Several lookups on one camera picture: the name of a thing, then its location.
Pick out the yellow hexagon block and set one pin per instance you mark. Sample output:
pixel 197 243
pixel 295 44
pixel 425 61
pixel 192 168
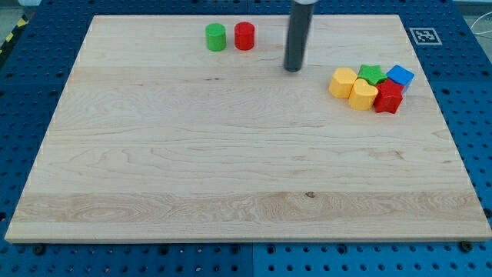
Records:
pixel 341 82

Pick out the red cylinder block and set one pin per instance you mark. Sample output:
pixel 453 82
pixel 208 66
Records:
pixel 244 36

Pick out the green cylinder block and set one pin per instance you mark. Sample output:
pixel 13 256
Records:
pixel 215 36

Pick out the yellow heart block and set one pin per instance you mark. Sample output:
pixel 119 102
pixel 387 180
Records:
pixel 362 95

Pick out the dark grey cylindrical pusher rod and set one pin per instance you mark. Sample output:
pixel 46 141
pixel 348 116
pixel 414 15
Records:
pixel 299 23

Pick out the green star block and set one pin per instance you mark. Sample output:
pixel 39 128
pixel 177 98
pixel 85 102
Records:
pixel 372 74

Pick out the red star block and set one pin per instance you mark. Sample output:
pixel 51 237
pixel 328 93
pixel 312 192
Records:
pixel 389 97

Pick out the blue cube block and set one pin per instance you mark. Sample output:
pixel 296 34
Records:
pixel 401 76

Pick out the white fiducial marker tag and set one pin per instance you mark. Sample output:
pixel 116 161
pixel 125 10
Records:
pixel 425 36

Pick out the black bolt front left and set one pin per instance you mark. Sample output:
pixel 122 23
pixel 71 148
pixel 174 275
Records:
pixel 38 249

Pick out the black bolt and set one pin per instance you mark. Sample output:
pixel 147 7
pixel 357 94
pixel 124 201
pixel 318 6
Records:
pixel 466 246
pixel 38 249

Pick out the black bolt front right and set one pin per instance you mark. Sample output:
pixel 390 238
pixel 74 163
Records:
pixel 466 246

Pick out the yellow black hazard tape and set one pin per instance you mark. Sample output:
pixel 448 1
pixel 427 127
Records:
pixel 14 35

